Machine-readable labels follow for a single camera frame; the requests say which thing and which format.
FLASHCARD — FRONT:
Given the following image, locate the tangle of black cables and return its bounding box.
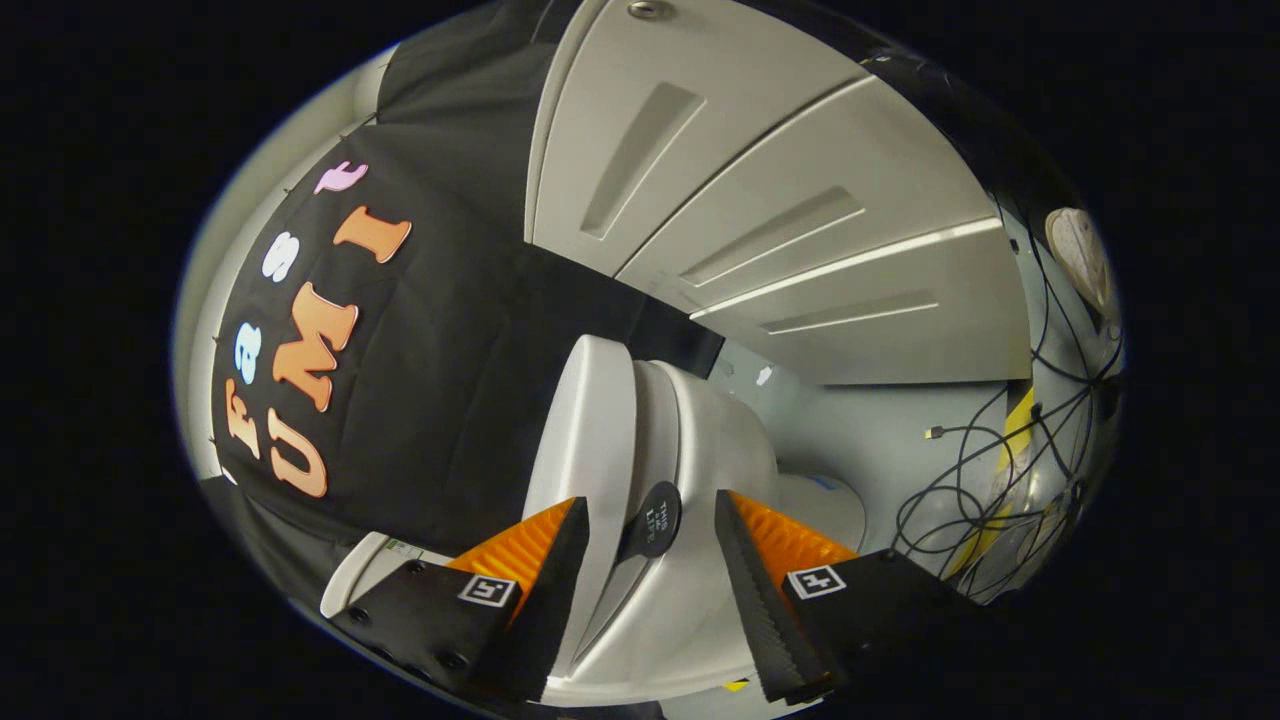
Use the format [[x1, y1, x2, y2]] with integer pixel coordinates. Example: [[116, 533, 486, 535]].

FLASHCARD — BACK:
[[890, 190, 1126, 603]]

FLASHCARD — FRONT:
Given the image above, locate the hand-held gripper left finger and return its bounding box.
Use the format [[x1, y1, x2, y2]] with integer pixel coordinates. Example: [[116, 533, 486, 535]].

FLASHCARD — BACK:
[[330, 497, 591, 703]]

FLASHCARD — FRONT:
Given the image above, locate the round beige object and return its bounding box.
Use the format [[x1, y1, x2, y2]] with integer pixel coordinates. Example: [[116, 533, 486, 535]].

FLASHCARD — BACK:
[[1045, 207, 1117, 323]]

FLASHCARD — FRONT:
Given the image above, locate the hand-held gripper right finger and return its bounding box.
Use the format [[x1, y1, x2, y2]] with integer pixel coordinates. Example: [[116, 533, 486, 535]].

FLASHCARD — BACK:
[[714, 490, 987, 705]]

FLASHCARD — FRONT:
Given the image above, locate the round black lid handle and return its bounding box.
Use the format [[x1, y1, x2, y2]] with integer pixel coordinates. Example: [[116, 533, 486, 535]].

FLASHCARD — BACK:
[[620, 482, 683, 559]]

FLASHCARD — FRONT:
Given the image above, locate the white toilet lid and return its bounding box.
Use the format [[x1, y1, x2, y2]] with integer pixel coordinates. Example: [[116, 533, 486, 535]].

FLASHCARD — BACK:
[[522, 335, 638, 681]]

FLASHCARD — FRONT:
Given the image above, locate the black backdrop cloth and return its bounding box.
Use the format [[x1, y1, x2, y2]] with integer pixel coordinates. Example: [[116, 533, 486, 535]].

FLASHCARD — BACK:
[[200, 0, 726, 601]]

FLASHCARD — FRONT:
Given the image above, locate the white toilet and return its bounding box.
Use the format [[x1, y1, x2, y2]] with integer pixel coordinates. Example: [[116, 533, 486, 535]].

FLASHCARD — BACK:
[[320, 360, 867, 707]]

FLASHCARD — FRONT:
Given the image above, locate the white drawer cabinet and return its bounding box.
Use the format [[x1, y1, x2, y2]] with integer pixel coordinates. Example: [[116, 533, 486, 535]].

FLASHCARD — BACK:
[[524, 0, 1033, 387]]

